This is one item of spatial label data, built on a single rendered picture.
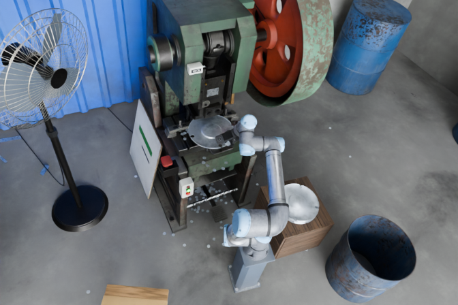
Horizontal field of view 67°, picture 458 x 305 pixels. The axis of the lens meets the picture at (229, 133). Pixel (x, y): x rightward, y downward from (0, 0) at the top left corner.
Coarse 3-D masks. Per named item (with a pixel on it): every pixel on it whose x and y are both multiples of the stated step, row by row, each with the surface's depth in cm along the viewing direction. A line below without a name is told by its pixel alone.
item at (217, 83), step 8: (208, 72) 190; (216, 72) 193; (224, 72) 194; (208, 80) 189; (216, 80) 192; (224, 80) 195; (208, 88) 193; (216, 88) 196; (208, 96) 198; (216, 96) 201; (192, 104) 212; (208, 104) 201; (216, 104) 204; (200, 112) 205; (208, 112) 203; (216, 112) 206
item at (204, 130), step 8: (192, 120) 219; (200, 120) 221; (208, 120) 221; (216, 120) 222; (224, 120) 223; (192, 128) 215; (200, 128) 216; (208, 128) 216; (216, 128) 217; (224, 128) 218; (232, 128) 219; (200, 136) 211; (208, 136) 211; (200, 144) 207; (208, 144) 208; (216, 144) 208; (224, 144) 209
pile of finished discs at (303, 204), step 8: (288, 184) 243; (296, 184) 244; (288, 192) 239; (296, 192) 240; (304, 192) 241; (312, 192) 241; (288, 200) 235; (296, 200) 235; (304, 200) 235; (312, 200) 237; (296, 208) 230; (304, 208) 231; (312, 208) 233; (296, 216) 227; (304, 216) 228; (312, 216) 228
